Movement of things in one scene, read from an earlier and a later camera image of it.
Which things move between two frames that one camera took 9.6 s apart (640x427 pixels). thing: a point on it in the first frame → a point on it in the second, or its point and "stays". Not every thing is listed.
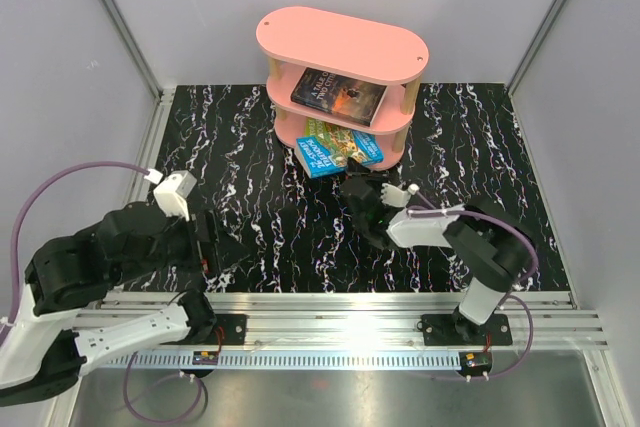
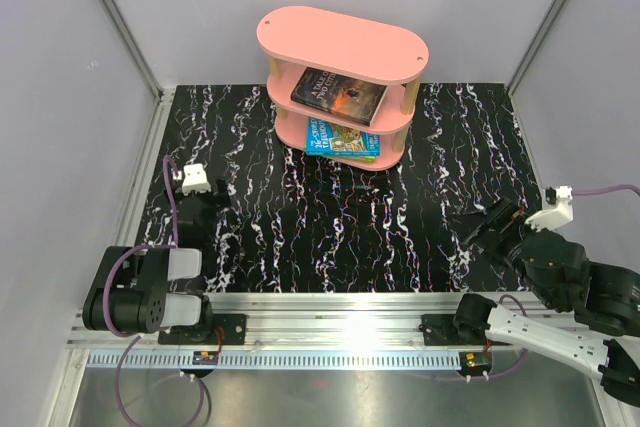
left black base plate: [230, 329] stays
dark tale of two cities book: [341, 97] stays
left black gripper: [223, 251] → [218, 200]
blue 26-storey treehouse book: [317, 162] → [329, 138]
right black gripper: [358, 169] → [506, 217]
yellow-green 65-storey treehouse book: [338, 138] → [355, 158]
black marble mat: [216, 148] stays
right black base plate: [456, 330] stays
